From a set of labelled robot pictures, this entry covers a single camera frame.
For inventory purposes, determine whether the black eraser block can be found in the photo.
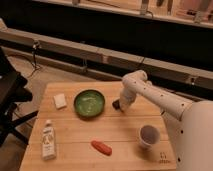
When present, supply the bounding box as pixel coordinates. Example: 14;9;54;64
112;99;120;110

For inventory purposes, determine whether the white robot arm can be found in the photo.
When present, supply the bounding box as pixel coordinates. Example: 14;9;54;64
119;70;213;171

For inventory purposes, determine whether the green bowl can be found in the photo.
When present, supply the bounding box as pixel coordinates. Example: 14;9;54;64
73;89;105;118

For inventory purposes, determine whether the white sponge block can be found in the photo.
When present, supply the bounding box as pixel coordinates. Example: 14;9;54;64
53;94;67;109

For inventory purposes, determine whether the orange carrot toy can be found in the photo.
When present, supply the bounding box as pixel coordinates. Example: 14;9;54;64
91;140;112;156

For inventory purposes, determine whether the white paper cup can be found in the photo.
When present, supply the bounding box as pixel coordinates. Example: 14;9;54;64
138;125;160;149

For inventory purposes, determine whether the white squeeze bottle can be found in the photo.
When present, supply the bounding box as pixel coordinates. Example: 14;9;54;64
42;120;56;160

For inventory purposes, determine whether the black chair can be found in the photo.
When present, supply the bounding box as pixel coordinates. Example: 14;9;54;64
0;46;37;147

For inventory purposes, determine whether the black cable on floor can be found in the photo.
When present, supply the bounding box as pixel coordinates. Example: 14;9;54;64
13;39;44;79

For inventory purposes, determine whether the grey wall rail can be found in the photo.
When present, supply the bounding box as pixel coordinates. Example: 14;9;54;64
0;28;213;90

